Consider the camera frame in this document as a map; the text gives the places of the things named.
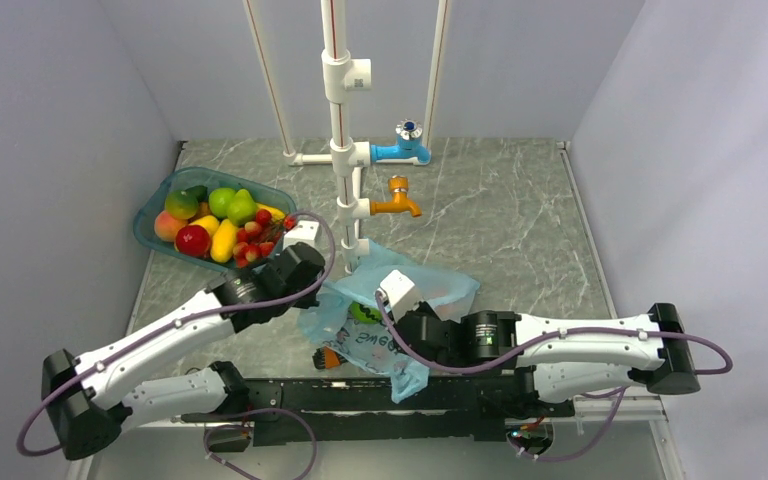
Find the fake red apple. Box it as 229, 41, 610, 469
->
173, 225, 212, 258

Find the fake green lime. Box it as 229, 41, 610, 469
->
208, 187, 237, 219

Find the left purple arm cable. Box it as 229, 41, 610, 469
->
15, 211, 338, 458

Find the teal plastic fruit basket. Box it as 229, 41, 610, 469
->
132, 167, 297, 272

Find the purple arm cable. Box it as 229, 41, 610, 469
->
15, 211, 338, 458
374, 291, 734, 378

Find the fake peach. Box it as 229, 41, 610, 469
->
153, 210, 188, 243

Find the light blue plastic bag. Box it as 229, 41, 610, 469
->
296, 239, 482, 405

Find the fake yellow mango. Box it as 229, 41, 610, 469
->
209, 219, 238, 264

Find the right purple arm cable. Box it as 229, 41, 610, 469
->
374, 291, 734, 378

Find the blue plastic faucet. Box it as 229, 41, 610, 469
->
370, 119, 431, 165

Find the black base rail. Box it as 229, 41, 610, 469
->
181, 374, 584, 446

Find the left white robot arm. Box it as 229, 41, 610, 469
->
41, 244, 334, 460

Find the white pvc pipe stand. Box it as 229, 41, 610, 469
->
243, 1, 450, 273

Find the fake green pear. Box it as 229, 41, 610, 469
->
226, 189, 259, 227

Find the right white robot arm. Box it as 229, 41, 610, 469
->
392, 303, 700, 415

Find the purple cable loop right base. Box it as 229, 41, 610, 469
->
507, 387, 627, 465

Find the fake strawberries bunch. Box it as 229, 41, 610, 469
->
233, 210, 297, 268

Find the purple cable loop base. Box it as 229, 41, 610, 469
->
507, 387, 627, 465
202, 407, 318, 479

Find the orange plastic faucet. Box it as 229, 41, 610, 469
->
369, 176, 422, 217

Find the fake yellow banana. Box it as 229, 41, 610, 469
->
257, 203, 287, 222

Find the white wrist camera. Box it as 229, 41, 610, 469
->
379, 270, 424, 321
283, 220, 320, 249

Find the black orange small brush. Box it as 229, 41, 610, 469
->
312, 347, 347, 370

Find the fake green red mango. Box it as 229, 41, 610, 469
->
164, 190, 199, 220

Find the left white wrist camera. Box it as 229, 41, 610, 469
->
283, 220, 320, 249

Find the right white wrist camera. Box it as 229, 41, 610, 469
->
379, 270, 424, 321

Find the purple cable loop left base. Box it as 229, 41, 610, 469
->
202, 407, 318, 479

